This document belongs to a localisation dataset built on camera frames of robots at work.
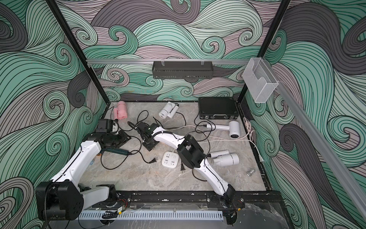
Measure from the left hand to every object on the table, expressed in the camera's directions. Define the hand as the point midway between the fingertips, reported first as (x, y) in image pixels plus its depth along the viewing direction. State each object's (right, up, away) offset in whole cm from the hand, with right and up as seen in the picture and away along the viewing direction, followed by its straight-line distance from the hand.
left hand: (128, 137), depth 83 cm
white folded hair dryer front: (+57, -12, -1) cm, 58 cm away
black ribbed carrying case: (+63, +18, +38) cm, 76 cm away
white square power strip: (+25, -14, +3) cm, 29 cm away
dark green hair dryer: (-10, -10, +5) cm, 15 cm away
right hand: (+10, -8, +10) cm, 16 cm away
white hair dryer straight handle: (+68, +4, +15) cm, 70 cm away
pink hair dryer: (-16, +15, +25) cm, 33 cm away
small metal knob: (+71, -21, -2) cm, 74 cm away
